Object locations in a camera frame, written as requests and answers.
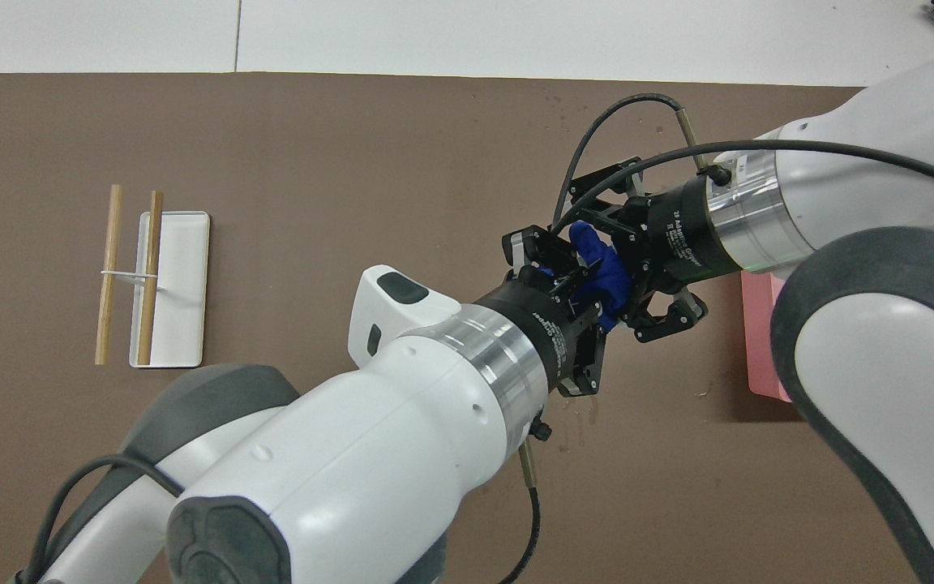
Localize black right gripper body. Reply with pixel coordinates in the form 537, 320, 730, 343
645, 174, 728, 287

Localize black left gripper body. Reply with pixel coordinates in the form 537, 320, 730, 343
475, 280, 575, 393

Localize blue towel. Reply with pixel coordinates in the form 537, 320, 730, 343
538, 222, 636, 333

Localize white towel rack base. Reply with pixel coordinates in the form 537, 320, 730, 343
129, 211, 211, 369

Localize pink plastic bin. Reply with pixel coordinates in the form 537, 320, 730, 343
740, 272, 797, 404

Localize brown table mat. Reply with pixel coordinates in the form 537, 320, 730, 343
0, 71, 934, 584

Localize wooden rack rod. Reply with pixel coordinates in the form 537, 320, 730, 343
137, 191, 165, 366
95, 184, 123, 366

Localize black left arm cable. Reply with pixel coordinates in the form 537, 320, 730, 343
21, 418, 554, 584

